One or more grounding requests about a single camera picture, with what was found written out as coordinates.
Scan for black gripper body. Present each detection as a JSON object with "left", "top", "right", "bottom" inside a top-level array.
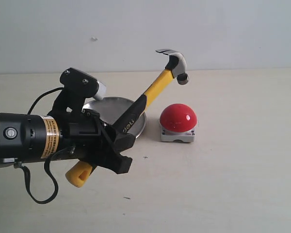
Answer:
[{"left": 55, "top": 109, "right": 111, "bottom": 167}]

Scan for yellow black claw hammer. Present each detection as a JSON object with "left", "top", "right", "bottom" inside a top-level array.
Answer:
[{"left": 65, "top": 49, "right": 189, "bottom": 187}]

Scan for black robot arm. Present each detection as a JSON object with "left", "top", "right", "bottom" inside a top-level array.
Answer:
[{"left": 0, "top": 109, "right": 135, "bottom": 174}]

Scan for red dome push button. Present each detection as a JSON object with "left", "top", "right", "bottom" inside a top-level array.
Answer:
[{"left": 159, "top": 103, "right": 198, "bottom": 143}]

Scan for round steel plate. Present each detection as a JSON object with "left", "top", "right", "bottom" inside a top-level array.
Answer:
[{"left": 83, "top": 97, "right": 146, "bottom": 138}]

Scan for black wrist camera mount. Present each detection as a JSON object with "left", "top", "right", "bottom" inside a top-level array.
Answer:
[{"left": 49, "top": 67, "right": 107, "bottom": 117}]

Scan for black cable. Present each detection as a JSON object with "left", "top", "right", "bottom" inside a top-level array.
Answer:
[{"left": 13, "top": 87, "right": 75, "bottom": 204}]

